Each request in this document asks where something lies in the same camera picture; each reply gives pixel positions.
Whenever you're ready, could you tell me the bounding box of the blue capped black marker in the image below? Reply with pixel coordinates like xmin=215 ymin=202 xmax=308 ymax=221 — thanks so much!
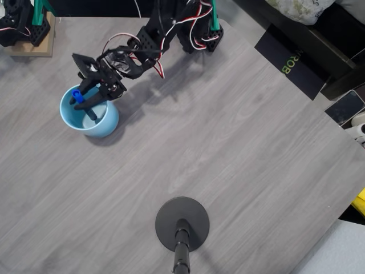
xmin=71 ymin=90 xmax=98 ymax=122

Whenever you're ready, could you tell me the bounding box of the light blue ceramic mug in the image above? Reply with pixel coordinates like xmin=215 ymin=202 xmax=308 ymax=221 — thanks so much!
xmin=59 ymin=84 xmax=120 ymax=139

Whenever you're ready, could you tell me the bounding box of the wooden base board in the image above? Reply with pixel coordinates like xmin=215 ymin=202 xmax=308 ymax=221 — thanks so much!
xmin=3 ymin=12 xmax=56 ymax=58

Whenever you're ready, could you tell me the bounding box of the black box with green letters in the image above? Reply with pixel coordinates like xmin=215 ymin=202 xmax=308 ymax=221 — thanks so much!
xmin=253 ymin=23 xmax=333 ymax=102

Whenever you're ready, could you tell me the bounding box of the white patterned pillow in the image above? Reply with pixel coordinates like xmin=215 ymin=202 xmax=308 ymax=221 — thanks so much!
xmin=265 ymin=0 xmax=338 ymax=26

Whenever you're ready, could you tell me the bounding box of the black furniture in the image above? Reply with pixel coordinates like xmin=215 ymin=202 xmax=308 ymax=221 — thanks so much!
xmin=232 ymin=0 xmax=365 ymax=100

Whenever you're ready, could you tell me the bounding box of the black smartphone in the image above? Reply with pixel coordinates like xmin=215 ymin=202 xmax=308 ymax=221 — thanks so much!
xmin=324 ymin=89 xmax=365 ymax=127

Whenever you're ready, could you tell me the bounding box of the white rounded device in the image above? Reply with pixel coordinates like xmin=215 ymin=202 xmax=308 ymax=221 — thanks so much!
xmin=343 ymin=111 xmax=365 ymax=148

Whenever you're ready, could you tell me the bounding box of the yellow object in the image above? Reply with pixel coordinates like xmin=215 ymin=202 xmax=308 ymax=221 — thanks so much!
xmin=351 ymin=187 xmax=365 ymax=216

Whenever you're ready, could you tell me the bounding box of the black gripper camera mount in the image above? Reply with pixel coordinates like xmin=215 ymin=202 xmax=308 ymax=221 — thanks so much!
xmin=71 ymin=53 xmax=100 ymax=79

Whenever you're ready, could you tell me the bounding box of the red white gripper servo cable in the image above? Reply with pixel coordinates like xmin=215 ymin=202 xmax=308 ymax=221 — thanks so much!
xmin=102 ymin=33 xmax=166 ymax=79

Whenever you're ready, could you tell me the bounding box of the red white arm servo cable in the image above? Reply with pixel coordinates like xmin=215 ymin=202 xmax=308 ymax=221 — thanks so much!
xmin=159 ymin=0 xmax=214 ymax=51

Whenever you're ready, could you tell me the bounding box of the black round-base camera stand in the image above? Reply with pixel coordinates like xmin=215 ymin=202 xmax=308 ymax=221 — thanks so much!
xmin=155 ymin=196 xmax=210 ymax=274

